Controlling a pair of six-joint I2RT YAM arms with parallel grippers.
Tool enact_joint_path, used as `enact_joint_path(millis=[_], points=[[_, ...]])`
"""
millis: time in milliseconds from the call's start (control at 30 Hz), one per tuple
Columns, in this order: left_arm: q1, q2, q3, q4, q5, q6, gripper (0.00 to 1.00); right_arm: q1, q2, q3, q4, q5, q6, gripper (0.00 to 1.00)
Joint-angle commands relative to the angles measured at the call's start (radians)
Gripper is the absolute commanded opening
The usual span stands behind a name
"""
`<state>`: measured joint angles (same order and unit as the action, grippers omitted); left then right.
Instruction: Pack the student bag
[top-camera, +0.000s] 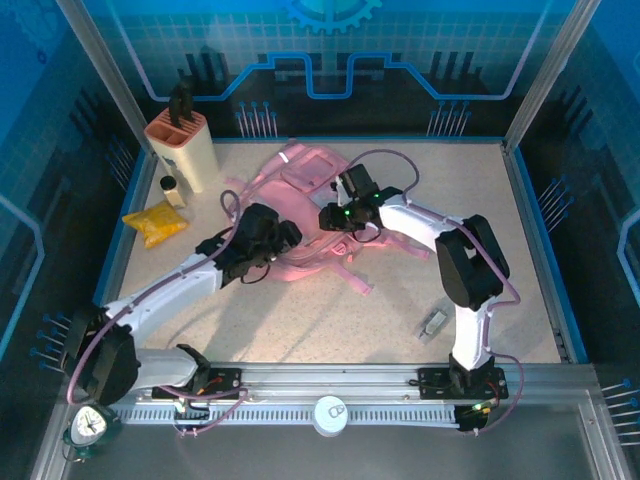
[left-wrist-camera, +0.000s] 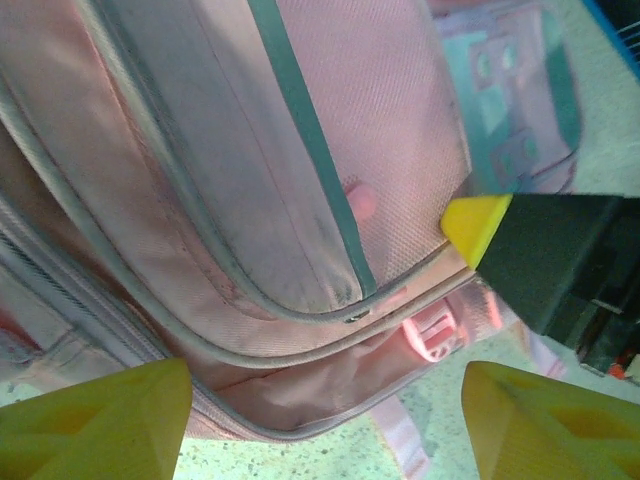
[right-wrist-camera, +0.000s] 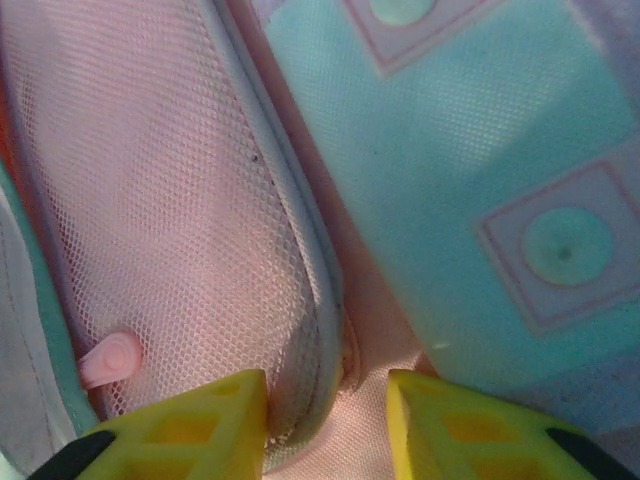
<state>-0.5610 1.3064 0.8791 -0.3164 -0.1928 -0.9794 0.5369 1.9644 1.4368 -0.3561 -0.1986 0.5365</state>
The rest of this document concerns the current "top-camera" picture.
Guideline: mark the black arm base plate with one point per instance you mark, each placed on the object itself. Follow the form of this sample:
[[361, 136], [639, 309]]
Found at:
[[225, 382], [432, 382]]

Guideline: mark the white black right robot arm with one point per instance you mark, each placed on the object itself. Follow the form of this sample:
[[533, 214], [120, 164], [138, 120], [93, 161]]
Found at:
[[415, 225]]

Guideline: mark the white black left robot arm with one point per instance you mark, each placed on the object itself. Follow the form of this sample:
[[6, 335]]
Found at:
[[165, 295]]

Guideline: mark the aluminium front rail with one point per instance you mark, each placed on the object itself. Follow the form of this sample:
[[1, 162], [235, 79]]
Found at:
[[325, 377]]

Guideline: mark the green alarm clock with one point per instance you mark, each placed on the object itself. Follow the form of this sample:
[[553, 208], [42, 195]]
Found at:
[[90, 429]]

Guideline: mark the small clear plastic box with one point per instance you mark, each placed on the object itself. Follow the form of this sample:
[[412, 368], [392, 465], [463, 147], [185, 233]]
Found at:
[[432, 324]]

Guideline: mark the small bottle black cap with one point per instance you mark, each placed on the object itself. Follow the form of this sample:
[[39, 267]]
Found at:
[[173, 195]]

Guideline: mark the beige orange knife block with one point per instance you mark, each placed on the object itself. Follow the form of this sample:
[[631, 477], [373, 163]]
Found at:
[[195, 155]]

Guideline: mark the aluminium frame post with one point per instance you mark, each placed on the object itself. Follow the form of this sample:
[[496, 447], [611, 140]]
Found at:
[[555, 65], [101, 65]]

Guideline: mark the small black control board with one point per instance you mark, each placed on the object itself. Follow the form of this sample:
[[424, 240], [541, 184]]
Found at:
[[470, 417], [192, 410]]

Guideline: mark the pink student backpack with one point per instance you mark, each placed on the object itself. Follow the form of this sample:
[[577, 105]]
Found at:
[[295, 195]]

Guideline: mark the yellow snack bag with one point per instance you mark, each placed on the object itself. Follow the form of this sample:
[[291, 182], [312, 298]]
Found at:
[[157, 225]]

